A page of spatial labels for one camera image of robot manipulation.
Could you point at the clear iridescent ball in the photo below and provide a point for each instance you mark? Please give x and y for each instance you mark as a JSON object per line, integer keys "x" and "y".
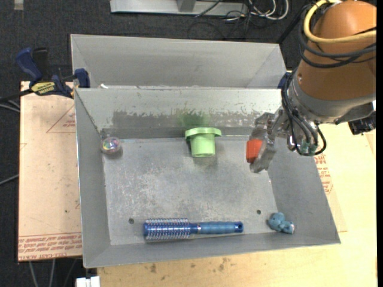
{"x": 110, "y": 145}

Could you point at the blue hairbrush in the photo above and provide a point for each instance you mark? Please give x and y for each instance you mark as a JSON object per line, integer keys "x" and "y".
{"x": 191, "y": 229}

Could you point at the brown cardboard board, red print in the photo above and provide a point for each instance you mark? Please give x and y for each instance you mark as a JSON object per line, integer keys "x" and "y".
{"x": 48, "y": 175}

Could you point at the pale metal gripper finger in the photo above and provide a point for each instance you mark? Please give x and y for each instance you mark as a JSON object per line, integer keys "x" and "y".
{"x": 264, "y": 158}
{"x": 259, "y": 134}

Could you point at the blue toy animal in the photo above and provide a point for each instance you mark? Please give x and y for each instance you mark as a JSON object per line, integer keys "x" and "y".
{"x": 280, "y": 223}

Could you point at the light green plastic cup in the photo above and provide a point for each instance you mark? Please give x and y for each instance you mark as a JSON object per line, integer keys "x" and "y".
{"x": 203, "y": 145}

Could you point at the grey metal bin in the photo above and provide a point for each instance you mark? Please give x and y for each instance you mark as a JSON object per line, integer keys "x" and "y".
{"x": 185, "y": 190}

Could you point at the orange-red block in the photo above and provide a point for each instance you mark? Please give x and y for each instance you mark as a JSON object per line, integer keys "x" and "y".
{"x": 253, "y": 150}

